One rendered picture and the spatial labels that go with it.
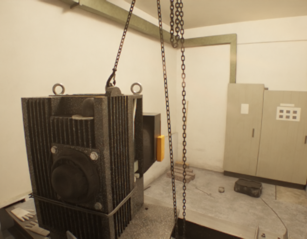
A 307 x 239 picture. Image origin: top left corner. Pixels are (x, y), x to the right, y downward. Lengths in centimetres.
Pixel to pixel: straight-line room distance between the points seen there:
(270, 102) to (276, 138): 60
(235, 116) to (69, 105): 305
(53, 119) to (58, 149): 14
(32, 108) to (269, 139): 337
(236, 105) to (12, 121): 321
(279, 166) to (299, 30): 227
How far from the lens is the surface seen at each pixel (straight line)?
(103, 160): 83
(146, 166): 126
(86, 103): 83
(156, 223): 120
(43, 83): 204
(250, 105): 358
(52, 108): 99
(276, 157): 373
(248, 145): 369
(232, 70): 376
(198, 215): 169
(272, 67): 381
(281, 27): 395
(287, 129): 362
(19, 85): 194
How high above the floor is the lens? 164
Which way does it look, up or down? 9 degrees down
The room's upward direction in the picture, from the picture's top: straight up
